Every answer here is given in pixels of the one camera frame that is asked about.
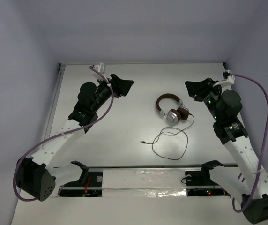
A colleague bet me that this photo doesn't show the white foil taped panel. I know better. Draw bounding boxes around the white foil taped panel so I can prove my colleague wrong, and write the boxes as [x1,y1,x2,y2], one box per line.
[102,169,187,198]

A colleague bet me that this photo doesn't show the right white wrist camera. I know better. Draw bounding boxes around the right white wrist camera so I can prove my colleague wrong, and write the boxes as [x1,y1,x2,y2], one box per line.
[213,70,235,88]

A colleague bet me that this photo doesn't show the left side aluminium rail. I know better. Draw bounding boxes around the left side aluminium rail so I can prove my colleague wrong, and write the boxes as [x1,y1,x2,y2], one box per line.
[41,63,66,141]

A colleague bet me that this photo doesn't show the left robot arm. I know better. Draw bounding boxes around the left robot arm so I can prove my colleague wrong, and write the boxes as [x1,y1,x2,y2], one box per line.
[13,74,134,202]

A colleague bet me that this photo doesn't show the thin black headphone cable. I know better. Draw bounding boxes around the thin black headphone cable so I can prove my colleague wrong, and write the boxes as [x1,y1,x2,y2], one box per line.
[139,113,195,160]

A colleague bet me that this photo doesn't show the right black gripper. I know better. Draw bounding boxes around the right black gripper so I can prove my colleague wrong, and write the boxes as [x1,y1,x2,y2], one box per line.
[185,77,222,121]

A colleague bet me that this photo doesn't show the brown silver headphones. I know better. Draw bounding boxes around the brown silver headphones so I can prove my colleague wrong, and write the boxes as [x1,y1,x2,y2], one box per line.
[156,93,190,124]

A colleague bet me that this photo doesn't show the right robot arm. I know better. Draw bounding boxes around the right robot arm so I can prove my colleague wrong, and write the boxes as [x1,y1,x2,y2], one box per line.
[185,78,268,224]

